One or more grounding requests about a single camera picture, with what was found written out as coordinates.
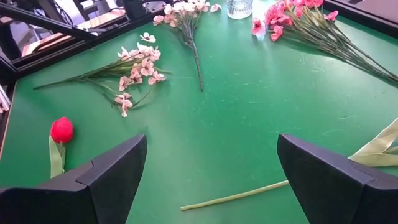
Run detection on pink artificial flower bunch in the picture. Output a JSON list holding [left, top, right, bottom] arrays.
[[251, 0, 398, 84]]

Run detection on red artificial tulip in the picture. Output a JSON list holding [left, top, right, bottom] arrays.
[[49, 116, 75, 179], [180, 117, 398, 212]]

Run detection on pale blossom spray grassy leaves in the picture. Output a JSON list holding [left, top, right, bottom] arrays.
[[33, 32, 172, 118]]

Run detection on pale blossom spray dark stem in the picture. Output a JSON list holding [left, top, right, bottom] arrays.
[[152, 0, 222, 93]]

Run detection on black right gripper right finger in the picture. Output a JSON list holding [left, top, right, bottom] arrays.
[[276, 134, 398, 224]]

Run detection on clear glass vase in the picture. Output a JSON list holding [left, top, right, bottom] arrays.
[[226, 0, 254, 20]]

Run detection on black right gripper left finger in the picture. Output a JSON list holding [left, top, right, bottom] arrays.
[[0, 134, 148, 224]]

